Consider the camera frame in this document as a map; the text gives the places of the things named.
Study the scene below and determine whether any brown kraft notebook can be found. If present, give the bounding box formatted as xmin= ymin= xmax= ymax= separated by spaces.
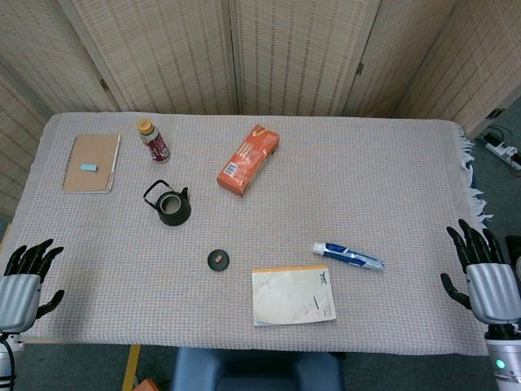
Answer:
xmin=61 ymin=134 xmax=121 ymax=194

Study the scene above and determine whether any yellow table leg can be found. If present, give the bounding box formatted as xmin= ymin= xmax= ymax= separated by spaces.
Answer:
xmin=121 ymin=344 xmax=142 ymax=391

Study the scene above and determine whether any beige woven tablecloth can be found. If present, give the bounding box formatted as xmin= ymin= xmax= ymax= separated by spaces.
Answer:
xmin=0 ymin=112 xmax=496 ymax=356

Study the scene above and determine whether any white book with yellow edge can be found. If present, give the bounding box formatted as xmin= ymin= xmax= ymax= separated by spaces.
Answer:
xmin=251 ymin=265 xmax=338 ymax=327

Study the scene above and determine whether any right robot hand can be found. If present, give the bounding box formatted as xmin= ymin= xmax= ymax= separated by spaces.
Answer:
xmin=440 ymin=219 xmax=521 ymax=327

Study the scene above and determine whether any blue chair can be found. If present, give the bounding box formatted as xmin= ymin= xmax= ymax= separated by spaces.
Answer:
xmin=170 ymin=347 xmax=347 ymax=391

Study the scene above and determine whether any black teapot lid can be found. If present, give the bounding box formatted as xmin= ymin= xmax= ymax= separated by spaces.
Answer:
xmin=207 ymin=248 xmax=230 ymax=271

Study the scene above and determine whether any black cast iron teapot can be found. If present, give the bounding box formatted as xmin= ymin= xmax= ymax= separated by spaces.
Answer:
xmin=142 ymin=179 xmax=192 ymax=227

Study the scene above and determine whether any blue white toothpaste tube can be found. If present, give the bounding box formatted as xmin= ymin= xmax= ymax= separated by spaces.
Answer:
xmin=312 ymin=241 xmax=385 ymax=271

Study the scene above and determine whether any white power strip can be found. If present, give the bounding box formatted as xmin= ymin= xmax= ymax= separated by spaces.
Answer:
xmin=484 ymin=140 xmax=521 ymax=171

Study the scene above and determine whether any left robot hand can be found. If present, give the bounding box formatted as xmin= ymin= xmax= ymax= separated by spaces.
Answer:
xmin=0 ymin=238 xmax=66 ymax=334

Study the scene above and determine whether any drink bottle with orange cap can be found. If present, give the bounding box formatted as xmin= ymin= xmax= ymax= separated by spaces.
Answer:
xmin=137 ymin=118 xmax=172 ymax=165

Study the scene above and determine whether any orange snack box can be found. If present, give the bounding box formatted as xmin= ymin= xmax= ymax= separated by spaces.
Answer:
xmin=216 ymin=124 xmax=281 ymax=198

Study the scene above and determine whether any woven folding screen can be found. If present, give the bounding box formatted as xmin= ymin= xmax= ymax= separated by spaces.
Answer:
xmin=0 ymin=0 xmax=521 ymax=217

